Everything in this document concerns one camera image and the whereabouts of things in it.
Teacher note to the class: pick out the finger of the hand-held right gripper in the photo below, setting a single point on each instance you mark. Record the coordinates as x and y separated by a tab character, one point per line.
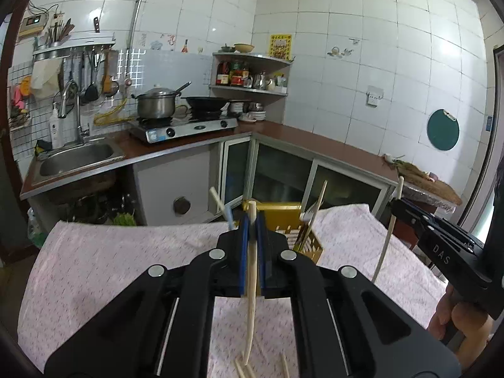
405	209

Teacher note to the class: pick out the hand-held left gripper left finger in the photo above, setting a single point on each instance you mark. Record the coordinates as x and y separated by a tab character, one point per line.
244	260

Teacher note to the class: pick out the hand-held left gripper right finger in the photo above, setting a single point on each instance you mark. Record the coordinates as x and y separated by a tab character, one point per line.
264	260

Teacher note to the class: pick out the yellow slotted utensil holder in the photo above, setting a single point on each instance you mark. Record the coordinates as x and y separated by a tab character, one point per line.
283	208

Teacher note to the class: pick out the group of wooden chopsticks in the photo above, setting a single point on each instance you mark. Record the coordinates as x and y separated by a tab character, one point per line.
285	366

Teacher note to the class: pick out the person's right hand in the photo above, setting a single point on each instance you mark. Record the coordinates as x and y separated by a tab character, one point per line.
468	323

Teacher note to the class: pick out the plastic covered wooden stand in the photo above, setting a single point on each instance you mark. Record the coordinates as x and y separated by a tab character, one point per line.
403	232

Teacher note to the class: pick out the round wooden chopping block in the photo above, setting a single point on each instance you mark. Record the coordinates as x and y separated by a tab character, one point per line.
433	189

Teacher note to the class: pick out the green round cutting board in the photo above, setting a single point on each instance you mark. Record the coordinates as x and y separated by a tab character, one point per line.
443	130

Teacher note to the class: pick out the kitchen counter with cabinets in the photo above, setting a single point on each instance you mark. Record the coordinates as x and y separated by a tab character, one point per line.
315	141

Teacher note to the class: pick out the green leafy vegetables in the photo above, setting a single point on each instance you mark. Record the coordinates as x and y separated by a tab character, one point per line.
125	219

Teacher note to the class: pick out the steel gas stove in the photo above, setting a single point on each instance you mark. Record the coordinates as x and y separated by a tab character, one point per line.
189	128

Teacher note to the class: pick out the stack of white plates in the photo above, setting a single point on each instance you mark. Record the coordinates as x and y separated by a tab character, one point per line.
252	116

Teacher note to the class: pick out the floral pink tablecloth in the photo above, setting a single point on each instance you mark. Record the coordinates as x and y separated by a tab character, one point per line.
98	267

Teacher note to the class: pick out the black wok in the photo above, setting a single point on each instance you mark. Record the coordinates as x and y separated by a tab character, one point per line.
206	103

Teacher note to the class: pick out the dark pots under sink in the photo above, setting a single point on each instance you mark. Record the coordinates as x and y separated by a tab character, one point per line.
90	208

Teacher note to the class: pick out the steel pot with lid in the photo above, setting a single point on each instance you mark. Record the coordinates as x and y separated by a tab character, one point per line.
155	106

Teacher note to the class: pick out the small steel kettles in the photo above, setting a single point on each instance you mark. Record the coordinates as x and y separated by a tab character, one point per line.
258	80

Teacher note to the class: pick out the row of condiment bottles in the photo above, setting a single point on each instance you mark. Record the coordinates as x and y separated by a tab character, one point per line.
236	76

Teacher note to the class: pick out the stainless steel sink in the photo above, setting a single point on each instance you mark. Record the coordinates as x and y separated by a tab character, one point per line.
75	157

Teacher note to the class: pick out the tiled corner shelf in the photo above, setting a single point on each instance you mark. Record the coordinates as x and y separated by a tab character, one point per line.
256	57

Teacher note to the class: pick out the beige ceramic bowl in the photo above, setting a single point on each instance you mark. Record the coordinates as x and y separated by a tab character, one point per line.
244	47

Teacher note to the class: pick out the hanging wooden board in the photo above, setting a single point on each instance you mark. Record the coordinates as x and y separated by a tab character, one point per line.
108	82

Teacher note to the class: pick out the white soap bottle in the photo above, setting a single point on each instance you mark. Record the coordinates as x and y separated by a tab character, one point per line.
56	130

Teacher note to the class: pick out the chrome kitchen faucet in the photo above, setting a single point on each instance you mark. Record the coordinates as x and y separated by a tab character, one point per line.
69	86

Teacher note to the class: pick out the white hanging plastic bag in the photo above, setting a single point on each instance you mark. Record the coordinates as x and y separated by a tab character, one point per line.
45	78

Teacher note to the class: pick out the metal cup of kitchen tools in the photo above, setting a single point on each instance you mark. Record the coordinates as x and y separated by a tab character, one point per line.
55	41

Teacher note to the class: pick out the brown framed glass door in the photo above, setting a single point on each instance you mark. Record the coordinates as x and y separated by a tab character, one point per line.
12	23

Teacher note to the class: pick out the white wall socket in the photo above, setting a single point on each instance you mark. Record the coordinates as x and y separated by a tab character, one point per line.
374	96

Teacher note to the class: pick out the teapot wall sticker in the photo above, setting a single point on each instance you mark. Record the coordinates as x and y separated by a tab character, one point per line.
336	51

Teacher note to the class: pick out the yellow wall poster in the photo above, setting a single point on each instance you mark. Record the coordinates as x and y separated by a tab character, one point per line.
281	47

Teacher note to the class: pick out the metal wall rack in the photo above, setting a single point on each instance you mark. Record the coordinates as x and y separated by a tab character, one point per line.
78	43

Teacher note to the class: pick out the metal wall pipe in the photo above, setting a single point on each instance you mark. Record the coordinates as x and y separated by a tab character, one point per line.
138	8

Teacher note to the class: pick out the white wall control box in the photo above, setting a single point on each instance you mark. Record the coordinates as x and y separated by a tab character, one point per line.
33	23

